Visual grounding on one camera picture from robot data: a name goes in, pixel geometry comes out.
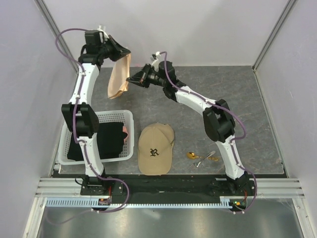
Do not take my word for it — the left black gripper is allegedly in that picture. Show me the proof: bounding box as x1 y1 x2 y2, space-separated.
100 36 131 62

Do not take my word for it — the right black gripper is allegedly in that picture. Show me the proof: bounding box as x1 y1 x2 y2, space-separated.
126 65 165 90

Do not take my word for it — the peach satin napkin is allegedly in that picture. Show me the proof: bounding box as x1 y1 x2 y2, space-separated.
107 54 131 99

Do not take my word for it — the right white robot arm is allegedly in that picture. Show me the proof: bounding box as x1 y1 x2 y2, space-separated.
126 61 247 195

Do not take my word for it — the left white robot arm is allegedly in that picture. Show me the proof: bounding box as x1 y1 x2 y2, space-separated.
61 29 130 195

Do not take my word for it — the white plastic basket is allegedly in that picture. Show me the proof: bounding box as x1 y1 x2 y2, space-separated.
57 110 134 165

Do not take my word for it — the pink item in basket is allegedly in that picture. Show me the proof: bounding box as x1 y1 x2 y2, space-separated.
122 126 129 140

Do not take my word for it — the tan baseball cap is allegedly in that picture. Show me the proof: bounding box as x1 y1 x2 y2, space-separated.
138 123 174 176

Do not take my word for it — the black folded cloth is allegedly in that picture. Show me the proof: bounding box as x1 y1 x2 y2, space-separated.
67 122 126 161

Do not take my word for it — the gold spoon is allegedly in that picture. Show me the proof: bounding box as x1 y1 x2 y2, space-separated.
186 151 219 161

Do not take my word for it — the left aluminium frame post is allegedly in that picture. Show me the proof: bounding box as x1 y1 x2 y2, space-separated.
34 0 79 73

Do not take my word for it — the aluminium frame post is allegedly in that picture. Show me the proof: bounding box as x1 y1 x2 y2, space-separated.
34 0 79 73
252 0 297 72

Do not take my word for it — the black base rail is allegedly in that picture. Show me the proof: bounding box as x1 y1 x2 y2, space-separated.
80 174 256 197

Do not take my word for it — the white cable duct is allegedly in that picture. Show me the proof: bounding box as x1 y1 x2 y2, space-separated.
46 197 238 209

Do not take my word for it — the right aluminium frame post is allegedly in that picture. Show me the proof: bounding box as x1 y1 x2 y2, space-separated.
252 0 297 72

